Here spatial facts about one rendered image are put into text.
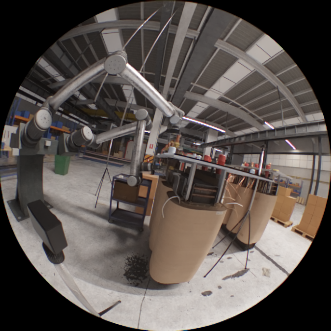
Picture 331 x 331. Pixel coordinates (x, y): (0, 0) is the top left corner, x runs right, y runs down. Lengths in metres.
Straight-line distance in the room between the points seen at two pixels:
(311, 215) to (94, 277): 5.29
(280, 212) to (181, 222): 4.79
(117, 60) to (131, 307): 1.90
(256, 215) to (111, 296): 2.26
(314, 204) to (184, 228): 4.56
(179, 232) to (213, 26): 3.92
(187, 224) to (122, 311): 1.07
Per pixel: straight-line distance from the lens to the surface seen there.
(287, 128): 9.64
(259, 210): 2.22
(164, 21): 6.04
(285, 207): 5.17
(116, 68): 0.83
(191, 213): 0.74
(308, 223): 4.95
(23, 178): 2.25
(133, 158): 1.21
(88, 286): 1.48
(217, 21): 3.62
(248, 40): 10.22
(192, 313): 1.48
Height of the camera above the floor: 1.33
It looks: 3 degrees down
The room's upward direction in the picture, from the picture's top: 12 degrees clockwise
